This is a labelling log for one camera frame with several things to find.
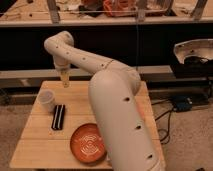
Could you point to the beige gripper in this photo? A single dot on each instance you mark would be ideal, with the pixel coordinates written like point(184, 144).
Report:
point(63, 69)

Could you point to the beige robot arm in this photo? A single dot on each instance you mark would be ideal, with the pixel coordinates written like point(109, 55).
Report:
point(111, 91)

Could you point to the orange ceramic bowl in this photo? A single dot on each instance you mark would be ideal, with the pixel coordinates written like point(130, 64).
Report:
point(86, 144)

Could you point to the black striped box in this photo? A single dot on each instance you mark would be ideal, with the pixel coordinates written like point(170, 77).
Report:
point(58, 118)

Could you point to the wooden table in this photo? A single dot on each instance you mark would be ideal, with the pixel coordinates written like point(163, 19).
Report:
point(42, 147)

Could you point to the wooden background shelf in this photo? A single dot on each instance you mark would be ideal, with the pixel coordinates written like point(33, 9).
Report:
point(23, 13)

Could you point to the orange tool on shelf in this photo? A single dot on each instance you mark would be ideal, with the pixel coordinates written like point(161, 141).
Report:
point(119, 8)

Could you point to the white round machine housing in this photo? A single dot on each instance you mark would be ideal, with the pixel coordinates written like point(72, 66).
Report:
point(202, 48)

